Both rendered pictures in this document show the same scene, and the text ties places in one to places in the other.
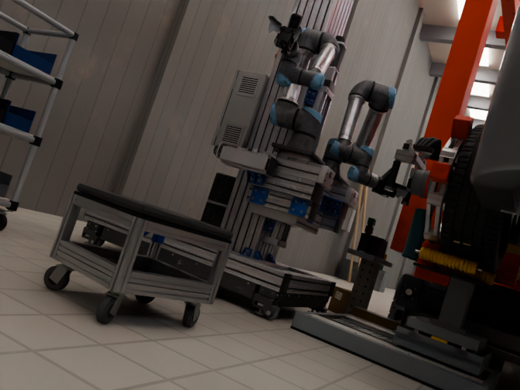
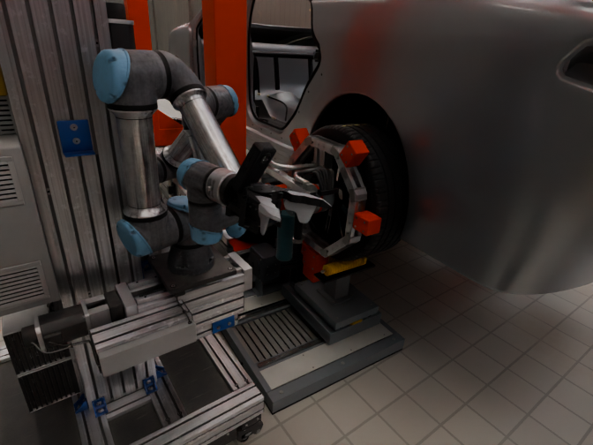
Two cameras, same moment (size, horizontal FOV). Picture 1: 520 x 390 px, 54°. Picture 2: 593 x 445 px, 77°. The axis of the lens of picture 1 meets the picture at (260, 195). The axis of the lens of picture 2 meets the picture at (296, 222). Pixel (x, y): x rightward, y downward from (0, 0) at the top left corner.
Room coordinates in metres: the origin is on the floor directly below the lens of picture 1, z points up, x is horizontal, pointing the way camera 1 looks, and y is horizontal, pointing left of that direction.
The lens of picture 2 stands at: (1.81, 0.68, 1.50)
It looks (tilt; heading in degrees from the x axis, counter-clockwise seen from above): 25 degrees down; 296
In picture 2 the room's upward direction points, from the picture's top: 4 degrees clockwise
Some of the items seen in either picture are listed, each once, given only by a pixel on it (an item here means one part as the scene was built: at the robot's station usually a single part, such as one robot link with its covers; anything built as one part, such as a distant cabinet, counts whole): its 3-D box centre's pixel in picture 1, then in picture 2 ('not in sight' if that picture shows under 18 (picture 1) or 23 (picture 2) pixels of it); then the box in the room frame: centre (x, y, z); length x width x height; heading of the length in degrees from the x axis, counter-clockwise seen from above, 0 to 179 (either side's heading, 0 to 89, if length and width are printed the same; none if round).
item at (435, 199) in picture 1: (449, 189); (321, 197); (2.43, -0.86, 0.85); 0.54 x 0.07 x 0.54; 149
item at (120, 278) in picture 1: (140, 258); not in sight; (1.64, 0.30, 0.17); 0.43 x 0.36 x 0.34; 141
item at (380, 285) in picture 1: (366, 265); not in sight; (11.08, -2.67, 0.46); 0.91 x 0.73 x 0.92; 63
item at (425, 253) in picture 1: (447, 260); (345, 264); (2.27, -0.89, 0.51); 0.29 x 0.06 x 0.06; 59
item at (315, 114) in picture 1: (307, 121); (186, 218); (2.57, -0.12, 0.98); 0.13 x 0.12 x 0.14; 78
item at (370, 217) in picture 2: (440, 172); (366, 222); (2.15, -0.71, 0.85); 0.09 x 0.08 x 0.07; 149
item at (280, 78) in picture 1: (289, 74); (211, 216); (2.34, 0.05, 1.12); 0.11 x 0.08 x 0.11; 78
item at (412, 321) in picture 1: (455, 307); (337, 280); (2.34, -1.01, 0.32); 0.40 x 0.30 x 0.28; 149
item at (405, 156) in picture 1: (405, 156); not in sight; (2.38, -0.60, 0.93); 0.09 x 0.05 x 0.05; 59
